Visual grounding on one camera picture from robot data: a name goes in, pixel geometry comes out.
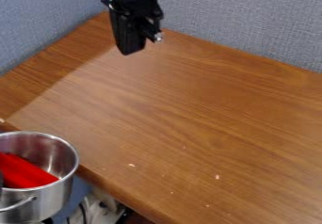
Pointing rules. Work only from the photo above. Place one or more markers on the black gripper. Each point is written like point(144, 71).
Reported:
point(138, 18)

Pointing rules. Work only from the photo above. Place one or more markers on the red object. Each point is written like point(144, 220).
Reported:
point(22, 174)

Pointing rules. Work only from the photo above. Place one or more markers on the metal pot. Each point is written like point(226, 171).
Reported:
point(30, 205)

